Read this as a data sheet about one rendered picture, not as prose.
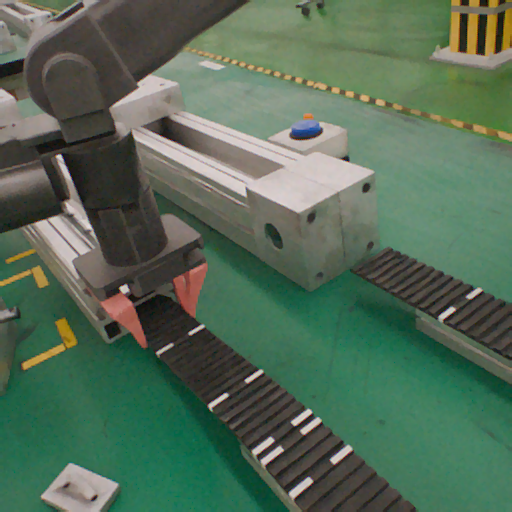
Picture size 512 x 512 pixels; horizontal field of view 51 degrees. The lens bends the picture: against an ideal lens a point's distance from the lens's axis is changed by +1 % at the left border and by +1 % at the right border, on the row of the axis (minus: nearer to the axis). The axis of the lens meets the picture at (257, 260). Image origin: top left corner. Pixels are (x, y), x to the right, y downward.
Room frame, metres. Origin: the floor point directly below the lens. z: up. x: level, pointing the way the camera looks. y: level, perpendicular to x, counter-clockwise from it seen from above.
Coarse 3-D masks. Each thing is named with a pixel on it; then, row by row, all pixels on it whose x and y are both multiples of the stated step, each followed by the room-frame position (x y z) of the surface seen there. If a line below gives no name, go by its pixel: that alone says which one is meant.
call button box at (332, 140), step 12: (288, 132) 0.72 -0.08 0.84; (324, 132) 0.69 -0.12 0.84; (336, 132) 0.68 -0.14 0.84; (276, 144) 0.70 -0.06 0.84; (288, 144) 0.68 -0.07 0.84; (300, 144) 0.67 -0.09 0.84; (312, 144) 0.66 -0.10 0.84; (324, 144) 0.66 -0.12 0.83; (336, 144) 0.67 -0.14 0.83; (336, 156) 0.67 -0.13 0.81
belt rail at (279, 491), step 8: (240, 448) 0.26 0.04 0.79; (248, 456) 0.25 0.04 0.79; (256, 464) 0.24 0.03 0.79; (264, 472) 0.23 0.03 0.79; (264, 480) 0.23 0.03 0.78; (272, 480) 0.22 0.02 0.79; (272, 488) 0.22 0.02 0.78; (280, 488) 0.21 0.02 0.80; (280, 496) 0.21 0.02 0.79; (288, 496) 0.20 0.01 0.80; (288, 504) 0.21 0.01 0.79
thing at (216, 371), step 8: (232, 352) 0.34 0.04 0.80; (224, 360) 0.33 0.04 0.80; (232, 360) 0.33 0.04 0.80; (240, 360) 0.33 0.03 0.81; (208, 368) 0.33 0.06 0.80; (216, 368) 0.33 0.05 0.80; (224, 368) 0.32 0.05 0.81; (232, 368) 0.32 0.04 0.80; (200, 376) 0.32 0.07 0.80; (208, 376) 0.32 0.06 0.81; (216, 376) 0.32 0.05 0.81; (192, 384) 0.31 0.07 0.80; (200, 384) 0.31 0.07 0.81; (208, 384) 0.31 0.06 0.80
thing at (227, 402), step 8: (256, 376) 0.30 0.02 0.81; (264, 376) 0.30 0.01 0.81; (240, 384) 0.30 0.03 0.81; (248, 384) 0.30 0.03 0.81; (256, 384) 0.29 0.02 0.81; (264, 384) 0.29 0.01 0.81; (232, 392) 0.29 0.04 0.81; (240, 392) 0.29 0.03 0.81; (248, 392) 0.29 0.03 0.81; (256, 392) 0.29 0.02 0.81; (216, 400) 0.29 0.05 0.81; (224, 400) 0.28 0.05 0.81; (232, 400) 0.28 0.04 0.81; (240, 400) 0.28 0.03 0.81; (216, 408) 0.28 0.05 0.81; (224, 408) 0.28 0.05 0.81; (232, 408) 0.28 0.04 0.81
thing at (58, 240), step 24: (72, 192) 0.67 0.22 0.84; (72, 216) 0.60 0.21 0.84; (48, 240) 0.50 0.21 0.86; (72, 240) 0.49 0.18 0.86; (96, 240) 0.53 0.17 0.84; (48, 264) 0.57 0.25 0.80; (72, 288) 0.48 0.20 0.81; (120, 288) 0.44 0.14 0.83; (168, 288) 0.45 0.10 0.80; (96, 312) 0.43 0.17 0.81; (120, 336) 0.42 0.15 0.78
